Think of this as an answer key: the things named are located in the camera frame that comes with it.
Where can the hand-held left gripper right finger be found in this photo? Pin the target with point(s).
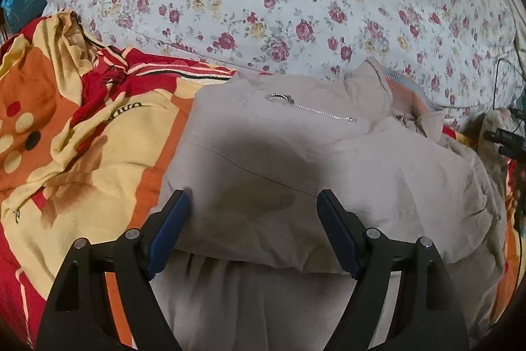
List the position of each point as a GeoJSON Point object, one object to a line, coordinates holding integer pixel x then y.
{"type": "Point", "coordinates": [340, 231]}

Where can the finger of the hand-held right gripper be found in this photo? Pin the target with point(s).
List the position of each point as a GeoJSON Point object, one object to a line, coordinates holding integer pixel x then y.
{"type": "Point", "coordinates": [499, 137]}
{"type": "Point", "coordinates": [511, 151]}

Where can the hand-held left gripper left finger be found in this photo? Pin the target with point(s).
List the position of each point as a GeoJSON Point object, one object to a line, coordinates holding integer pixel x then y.
{"type": "Point", "coordinates": [168, 229]}

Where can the beige zip jacket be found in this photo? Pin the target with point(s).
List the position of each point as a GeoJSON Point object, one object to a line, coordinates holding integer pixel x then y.
{"type": "Point", "coordinates": [328, 170]}

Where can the red yellow orange blanket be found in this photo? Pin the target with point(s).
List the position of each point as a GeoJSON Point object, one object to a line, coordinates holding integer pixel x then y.
{"type": "Point", "coordinates": [82, 137]}

